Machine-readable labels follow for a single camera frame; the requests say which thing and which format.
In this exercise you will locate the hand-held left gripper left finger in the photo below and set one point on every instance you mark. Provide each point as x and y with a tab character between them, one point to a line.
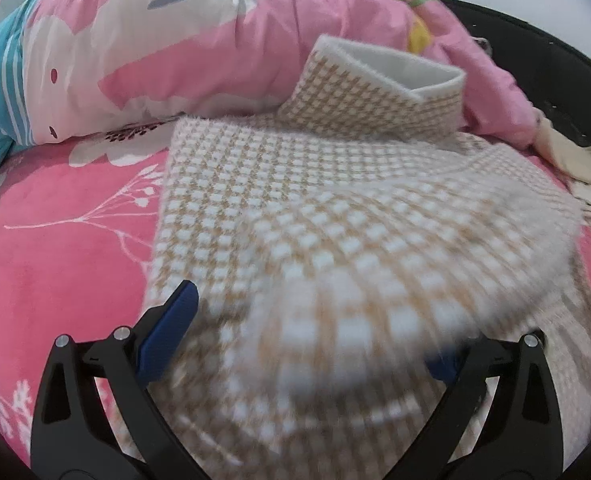
176	317

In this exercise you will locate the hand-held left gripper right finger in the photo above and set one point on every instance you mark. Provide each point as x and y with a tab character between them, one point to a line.
441	364

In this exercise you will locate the tan white checkered sweater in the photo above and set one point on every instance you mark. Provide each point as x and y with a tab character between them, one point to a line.
355	220

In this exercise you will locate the pink floral blanket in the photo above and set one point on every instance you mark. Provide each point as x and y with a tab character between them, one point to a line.
65	240

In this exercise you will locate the beige garment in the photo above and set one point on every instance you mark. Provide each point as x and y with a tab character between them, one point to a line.
570	157

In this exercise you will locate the pink teal printed quilt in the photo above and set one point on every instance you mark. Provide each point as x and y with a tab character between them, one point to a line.
185	45

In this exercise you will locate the black bed headboard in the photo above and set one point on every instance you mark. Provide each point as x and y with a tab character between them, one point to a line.
540	55

